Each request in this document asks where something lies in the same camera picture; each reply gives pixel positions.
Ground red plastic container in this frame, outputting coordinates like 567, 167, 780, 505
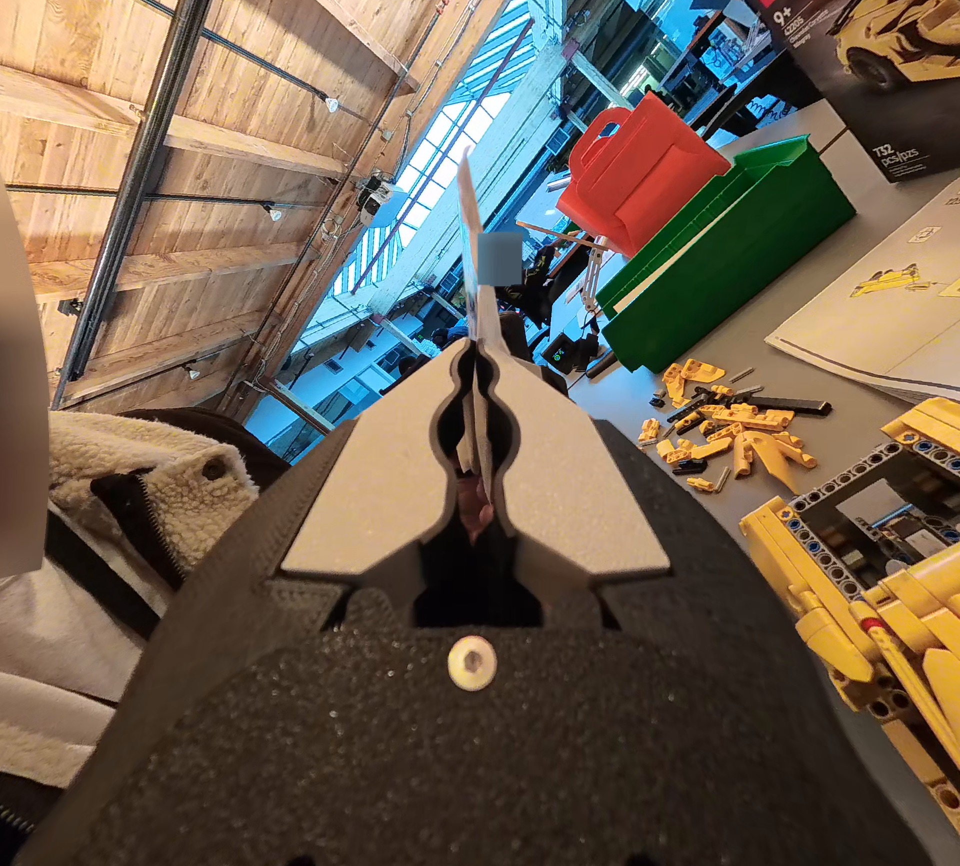
558, 89, 736, 261

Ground green plastic bin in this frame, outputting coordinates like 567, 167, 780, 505
597, 134, 859, 375

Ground printed paper sheet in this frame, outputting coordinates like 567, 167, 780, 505
455, 154, 499, 540

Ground fleece-lined jacket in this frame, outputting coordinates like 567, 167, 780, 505
0, 409, 295, 807

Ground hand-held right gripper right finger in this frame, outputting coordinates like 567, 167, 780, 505
480, 341, 672, 609

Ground pile of yellow brick pieces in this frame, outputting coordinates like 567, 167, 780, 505
638, 356, 835, 495

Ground skylight window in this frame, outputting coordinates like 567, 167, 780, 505
323, 0, 535, 304

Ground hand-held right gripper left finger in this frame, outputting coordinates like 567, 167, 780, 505
281, 341, 471, 612

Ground toy car box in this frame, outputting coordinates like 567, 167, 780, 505
732, 0, 960, 186

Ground grey desk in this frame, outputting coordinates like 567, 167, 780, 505
548, 101, 960, 866

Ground open instruction booklet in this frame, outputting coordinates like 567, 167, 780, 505
765, 173, 960, 402

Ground yellow brick car model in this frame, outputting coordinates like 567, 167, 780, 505
738, 398, 960, 825

